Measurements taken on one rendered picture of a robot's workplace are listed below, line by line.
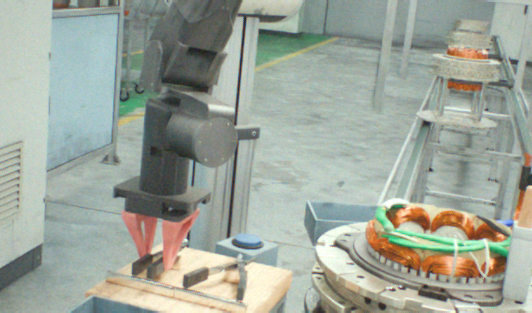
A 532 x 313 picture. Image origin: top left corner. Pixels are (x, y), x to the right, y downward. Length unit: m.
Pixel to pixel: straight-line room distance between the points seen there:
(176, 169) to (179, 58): 0.13
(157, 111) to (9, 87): 2.47
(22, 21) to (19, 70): 0.20
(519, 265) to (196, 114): 0.42
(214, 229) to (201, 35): 0.58
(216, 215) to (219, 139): 0.54
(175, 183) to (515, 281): 0.42
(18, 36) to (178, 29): 2.52
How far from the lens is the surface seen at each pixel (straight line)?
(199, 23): 0.89
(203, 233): 1.41
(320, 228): 1.29
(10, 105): 3.40
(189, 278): 0.95
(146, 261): 0.99
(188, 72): 0.92
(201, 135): 0.86
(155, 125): 0.93
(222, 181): 1.39
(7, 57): 3.34
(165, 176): 0.94
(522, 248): 1.00
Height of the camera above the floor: 1.45
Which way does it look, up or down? 14 degrees down
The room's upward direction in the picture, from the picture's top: 6 degrees clockwise
